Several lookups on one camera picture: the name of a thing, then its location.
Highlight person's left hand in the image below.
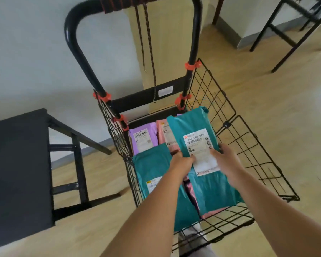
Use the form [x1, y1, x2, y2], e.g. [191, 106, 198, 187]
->
[169, 150, 196, 180]

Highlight person's right hand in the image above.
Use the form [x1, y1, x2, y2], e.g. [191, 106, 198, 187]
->
[210, 143, 243, 185]

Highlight teal package short label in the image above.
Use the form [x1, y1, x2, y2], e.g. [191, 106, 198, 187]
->
[132, 143, 201, 233]

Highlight teal package red-tag label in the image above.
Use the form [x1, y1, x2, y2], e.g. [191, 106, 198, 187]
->
[166, 106, 244, 216]

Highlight purple mailer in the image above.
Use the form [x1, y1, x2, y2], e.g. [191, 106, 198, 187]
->
[129, 122, 159, 156]

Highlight black wire mesh cart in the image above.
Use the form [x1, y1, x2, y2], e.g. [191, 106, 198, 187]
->
[64, 0, 301, 257]

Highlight person's left forearm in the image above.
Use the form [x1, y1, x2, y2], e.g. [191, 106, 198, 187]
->
[100, 171, 188, 257]

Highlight person's right forearm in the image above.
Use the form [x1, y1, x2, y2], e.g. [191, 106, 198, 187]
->
[227, 166, 321, 257]

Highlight person's beige trousers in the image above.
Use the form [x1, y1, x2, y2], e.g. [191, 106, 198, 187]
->
[178, 223, 217, 257]

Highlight beige cabinet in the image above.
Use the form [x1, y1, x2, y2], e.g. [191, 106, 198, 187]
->
[127, 0, 212, 114]

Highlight wooden table black legs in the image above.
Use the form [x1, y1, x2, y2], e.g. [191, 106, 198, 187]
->
[250, 0, 321, 73]

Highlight black low metal table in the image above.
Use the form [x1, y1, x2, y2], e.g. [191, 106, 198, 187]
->
[0, 108, 122, 252]

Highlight dark brown door frame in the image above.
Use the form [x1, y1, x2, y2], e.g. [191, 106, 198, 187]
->
[212, 0, 225, 26]

